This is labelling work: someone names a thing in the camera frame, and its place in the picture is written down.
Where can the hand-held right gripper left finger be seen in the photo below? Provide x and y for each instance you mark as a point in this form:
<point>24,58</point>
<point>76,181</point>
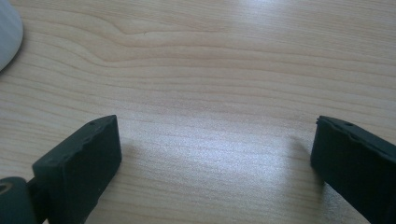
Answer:
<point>77,168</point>

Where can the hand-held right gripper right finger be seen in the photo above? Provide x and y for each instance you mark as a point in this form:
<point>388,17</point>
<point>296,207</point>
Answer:
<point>355,161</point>

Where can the steel cup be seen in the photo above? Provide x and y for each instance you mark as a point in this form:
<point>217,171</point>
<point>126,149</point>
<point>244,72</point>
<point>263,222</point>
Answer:
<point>7,34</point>

